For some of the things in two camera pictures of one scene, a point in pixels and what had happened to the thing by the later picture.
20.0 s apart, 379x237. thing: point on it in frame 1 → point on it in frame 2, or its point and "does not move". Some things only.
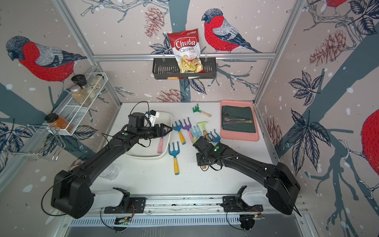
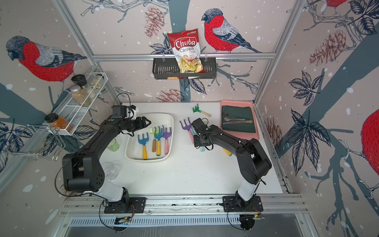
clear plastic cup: (110, 173) does not move
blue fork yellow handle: (175, 153) → (143, 141)
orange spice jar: (55, 121) does not move
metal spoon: (227, 119) does not move
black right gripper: (199, 163) → (195, 143)
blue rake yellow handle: (178, 128) → (158, 136)
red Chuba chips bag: (186, 46) does not move
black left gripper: (162, 130) → (142, 124)
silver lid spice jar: (79, 96) does not move
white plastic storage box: (147, 148) does not move
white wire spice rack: (68, 117) does not move
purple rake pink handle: (160, 147) → (166, 135)
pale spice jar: (96, 81) does not move
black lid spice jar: (80, 80) does not move
